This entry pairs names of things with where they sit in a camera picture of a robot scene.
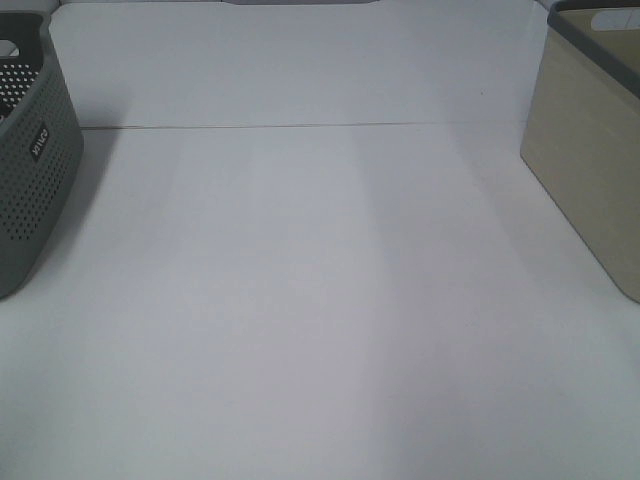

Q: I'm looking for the grey perforated laundry basket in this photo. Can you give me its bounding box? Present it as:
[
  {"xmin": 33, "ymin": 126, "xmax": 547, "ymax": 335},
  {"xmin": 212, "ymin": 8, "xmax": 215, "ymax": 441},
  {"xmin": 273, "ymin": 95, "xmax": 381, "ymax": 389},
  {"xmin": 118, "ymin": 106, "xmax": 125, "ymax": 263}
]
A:
[{"xmin": 1, "ymin": 11, "xmax": 84, "ymax": 297}]

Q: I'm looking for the beige bin with grey rim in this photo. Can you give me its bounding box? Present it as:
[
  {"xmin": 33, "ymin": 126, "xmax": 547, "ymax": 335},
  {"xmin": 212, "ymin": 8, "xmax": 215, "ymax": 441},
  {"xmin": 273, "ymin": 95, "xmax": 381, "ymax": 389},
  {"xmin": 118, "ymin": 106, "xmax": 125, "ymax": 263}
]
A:
[{"xmin": 520, "ymin": 1, "xmax": 639, "ymax": 301}]

